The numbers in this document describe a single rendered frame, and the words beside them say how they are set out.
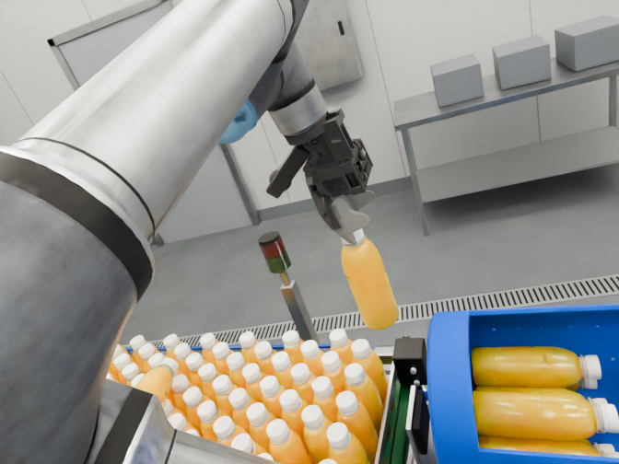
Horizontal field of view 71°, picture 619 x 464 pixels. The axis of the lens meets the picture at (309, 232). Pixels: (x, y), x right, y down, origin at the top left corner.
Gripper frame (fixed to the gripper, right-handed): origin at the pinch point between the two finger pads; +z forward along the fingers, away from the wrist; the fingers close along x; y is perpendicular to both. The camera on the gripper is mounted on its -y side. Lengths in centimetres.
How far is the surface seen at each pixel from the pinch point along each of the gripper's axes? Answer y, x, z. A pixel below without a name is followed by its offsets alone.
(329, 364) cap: -17.7, -4.8, 29.7
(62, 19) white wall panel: -307, 285, -82
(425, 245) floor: -58, 192, 170
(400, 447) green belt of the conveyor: -8, -12, 50
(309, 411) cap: -17.9, -16.8, 27.6
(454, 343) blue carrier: 12.0, -10.4, 18.3
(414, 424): 0.2, -15.0, 35.1
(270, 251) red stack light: -37.1, 22.9, 18.1
